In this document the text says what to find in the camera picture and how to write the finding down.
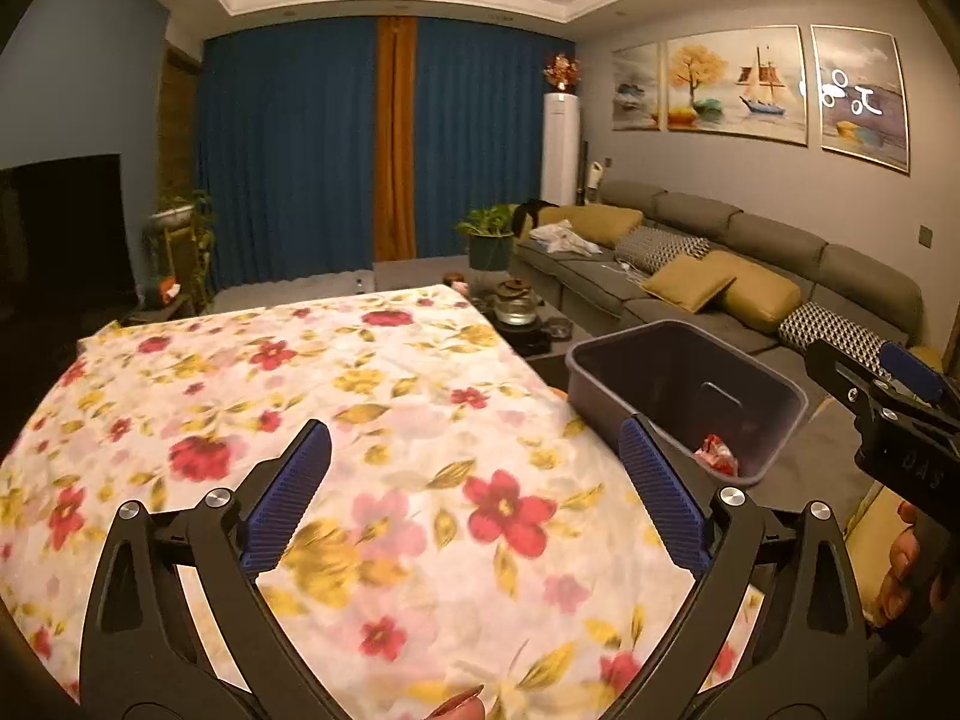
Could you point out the floral tablecloth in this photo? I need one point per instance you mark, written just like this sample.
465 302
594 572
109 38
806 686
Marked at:
360 420

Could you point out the grey coffee table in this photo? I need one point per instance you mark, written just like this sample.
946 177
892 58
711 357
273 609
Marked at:
420 274

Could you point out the person's left hand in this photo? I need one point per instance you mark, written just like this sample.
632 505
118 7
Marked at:
459 705

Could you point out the upright vacuum cleaner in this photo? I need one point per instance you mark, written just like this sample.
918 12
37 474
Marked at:
592 176

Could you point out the orange stool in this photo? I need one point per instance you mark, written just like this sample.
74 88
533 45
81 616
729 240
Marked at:
556 393

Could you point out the potted plant in dark pot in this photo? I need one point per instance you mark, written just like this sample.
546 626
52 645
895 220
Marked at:
487 240

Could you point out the orange curtain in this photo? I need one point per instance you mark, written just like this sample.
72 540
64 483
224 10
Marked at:
395 135

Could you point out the wall switch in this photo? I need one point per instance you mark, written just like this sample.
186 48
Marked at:
925 235

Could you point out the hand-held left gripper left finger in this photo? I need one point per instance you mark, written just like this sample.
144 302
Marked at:
289 499

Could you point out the small grey landscape painting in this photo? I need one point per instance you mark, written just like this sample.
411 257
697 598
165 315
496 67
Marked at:
636 86

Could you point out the blue curtain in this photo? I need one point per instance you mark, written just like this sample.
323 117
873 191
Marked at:
480 127
285 150

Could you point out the dark plastic bin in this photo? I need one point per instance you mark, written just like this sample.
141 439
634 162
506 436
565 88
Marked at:
660 367

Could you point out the black and white patterned cushion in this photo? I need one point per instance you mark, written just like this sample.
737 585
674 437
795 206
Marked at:
829 330
660 247

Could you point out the black induction stove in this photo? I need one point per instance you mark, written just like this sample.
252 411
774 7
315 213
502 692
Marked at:
534 337

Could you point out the trailing plant on gold stand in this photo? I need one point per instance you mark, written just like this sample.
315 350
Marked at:
184 232

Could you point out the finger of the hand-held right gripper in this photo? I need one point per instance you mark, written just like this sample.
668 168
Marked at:
847 375
915 379

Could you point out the person's right hand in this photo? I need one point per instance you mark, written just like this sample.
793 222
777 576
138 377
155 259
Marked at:
911 570

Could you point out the wooden wall panel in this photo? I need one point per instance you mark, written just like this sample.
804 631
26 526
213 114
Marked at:
180 127

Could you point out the large yellow sofa cushion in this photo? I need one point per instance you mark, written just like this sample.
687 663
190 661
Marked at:
870 510

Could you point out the sailboat and tree painting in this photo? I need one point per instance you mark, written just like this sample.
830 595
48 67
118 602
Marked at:
735 82

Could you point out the dark ashtray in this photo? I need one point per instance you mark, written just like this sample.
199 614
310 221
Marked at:
560 328

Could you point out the black clothing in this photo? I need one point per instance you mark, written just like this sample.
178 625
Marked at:
536 214

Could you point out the grey sofa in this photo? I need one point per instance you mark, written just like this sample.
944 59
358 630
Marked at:
750 232

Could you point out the red flower decoration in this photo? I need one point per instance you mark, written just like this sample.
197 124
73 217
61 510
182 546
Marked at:
561 73

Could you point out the white standing air conditioner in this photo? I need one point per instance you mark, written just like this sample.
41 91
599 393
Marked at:
561 150

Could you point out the glass kettle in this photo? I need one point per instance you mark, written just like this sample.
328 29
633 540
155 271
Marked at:
517 304

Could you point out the dark television cabinet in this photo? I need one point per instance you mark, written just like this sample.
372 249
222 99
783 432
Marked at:
161 309

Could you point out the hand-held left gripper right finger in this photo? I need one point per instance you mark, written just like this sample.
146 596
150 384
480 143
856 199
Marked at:
664 499

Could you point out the clear wrapper with red print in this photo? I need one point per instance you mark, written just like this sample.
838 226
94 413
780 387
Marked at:
714 456

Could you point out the white clothing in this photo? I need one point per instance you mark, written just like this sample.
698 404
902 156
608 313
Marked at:
566 238

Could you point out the black television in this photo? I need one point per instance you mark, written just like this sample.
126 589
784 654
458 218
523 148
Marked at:
60 232

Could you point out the purple sky painting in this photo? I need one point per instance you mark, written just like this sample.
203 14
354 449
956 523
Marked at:
859 97

